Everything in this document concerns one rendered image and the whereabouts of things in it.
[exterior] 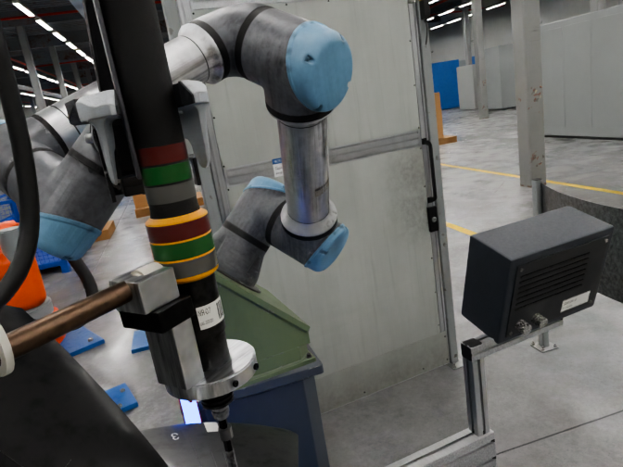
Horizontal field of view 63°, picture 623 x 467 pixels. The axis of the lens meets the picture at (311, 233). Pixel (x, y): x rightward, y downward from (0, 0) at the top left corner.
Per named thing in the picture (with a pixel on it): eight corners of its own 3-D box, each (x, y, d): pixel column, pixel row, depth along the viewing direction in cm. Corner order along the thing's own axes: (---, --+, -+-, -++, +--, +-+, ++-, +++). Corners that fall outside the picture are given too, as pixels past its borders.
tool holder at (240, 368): (196, 427, 33) (160, 284, 30) (124, 407, 37) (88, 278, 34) (275, 359, 40) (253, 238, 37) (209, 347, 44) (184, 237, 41)
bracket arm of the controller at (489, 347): (472, 362, 97) (470, 348, 96) (461, 356, 99) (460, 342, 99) (564, 324, 105) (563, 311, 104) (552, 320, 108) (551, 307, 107)
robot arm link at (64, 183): (39, 229, 64) (88, 156, 65) (93, 272, 59) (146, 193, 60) (-19, 208, 57) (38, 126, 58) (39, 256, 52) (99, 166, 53)
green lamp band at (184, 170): (167, 185, 33) (162, 167, 33) (133, 187, 35) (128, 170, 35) (202, 174, 36) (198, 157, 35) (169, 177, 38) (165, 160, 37)
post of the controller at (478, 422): (478, 437, 101) (471, 347, 96) (468, 429, 104) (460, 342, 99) (490, 432, 102) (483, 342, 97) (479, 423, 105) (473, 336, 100)
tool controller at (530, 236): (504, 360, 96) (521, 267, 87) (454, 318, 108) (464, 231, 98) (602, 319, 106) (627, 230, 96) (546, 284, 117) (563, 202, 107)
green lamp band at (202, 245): (184, 263, 34) (180, 246, 33) (140, 260, 36) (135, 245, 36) (227, 243, 37) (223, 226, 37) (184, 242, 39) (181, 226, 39)
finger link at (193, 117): (250, 165, 34) (199, 164, 41) (234, 71, 32) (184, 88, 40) (207, 174, 32) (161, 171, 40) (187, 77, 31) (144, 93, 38)
